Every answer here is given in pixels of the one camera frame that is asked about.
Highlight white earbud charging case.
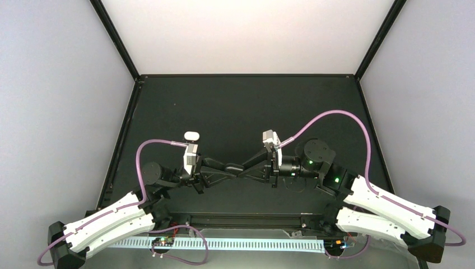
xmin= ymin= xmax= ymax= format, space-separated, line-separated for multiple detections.
xmin=184 ymin=131 xmax=200 ymax=141

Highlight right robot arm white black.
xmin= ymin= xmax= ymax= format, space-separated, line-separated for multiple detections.
xmin=238 ymin=138 xmax=450 ymax=263

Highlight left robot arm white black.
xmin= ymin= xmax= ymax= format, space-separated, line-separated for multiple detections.
xmin=47 ymin=157 xmax=243 ymax=268

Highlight left circuit board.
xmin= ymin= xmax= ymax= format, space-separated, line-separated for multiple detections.
xmin=152 ymin=236 xmax=174 ymax=247

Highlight circuit board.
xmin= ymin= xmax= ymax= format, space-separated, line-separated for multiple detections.
xmin=152 ymin=236 xmax=174 ymax=247
xmin=324 ymin=240 xmax=355 ymax=249

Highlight right circuit board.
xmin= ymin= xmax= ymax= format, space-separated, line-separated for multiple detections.
xmin=324 ymin=240 xmax=355 ymax=249

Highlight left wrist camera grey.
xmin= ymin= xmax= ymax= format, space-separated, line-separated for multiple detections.
xmin=183 ymin=143 xmax=198 ymax=175

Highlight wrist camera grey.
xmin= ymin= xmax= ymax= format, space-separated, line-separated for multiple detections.
xmin=262 ymin=129 xmax=282 ymax=168
xmin=183 ymin=143 xmax=198 ymax=175

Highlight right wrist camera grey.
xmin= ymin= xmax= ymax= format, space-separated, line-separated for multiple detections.
xmin=262 ymin=129 xmax=282 ymax=168

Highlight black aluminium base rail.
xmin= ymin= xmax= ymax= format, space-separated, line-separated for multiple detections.
xmin=153 ymin=212 xmax=347 ymax=240

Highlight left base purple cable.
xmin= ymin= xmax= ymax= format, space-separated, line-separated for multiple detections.
xmin=150 ymin=225 xmax=209 ymax=266

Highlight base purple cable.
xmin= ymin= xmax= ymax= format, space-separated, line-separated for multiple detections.
xmin=324 ymin=235 xmax=372 ymax=260
xmin=150 ymin=225 xmax=209 ymax=266

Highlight white slotted cable duct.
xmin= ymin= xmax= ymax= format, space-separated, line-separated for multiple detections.
xmin=110 ymin=236 xmax=325 ymax=253

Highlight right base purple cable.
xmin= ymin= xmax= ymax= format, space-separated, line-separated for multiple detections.
xmin=324 ymin=235 xmax=372 ymax=260

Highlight black frame post left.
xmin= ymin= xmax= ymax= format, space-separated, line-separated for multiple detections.
xmin=90 ymin=0 xmax=140 ymax=81

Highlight black frame post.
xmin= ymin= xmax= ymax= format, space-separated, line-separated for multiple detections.
xmin=90 ymin=0 xmax=140 ymax=81
xmin=355 ymin=0 xmax=406 ymax=81

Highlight black frame post right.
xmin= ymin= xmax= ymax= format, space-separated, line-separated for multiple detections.
xmin=355 ymin=0 xmax=406 ymax=81

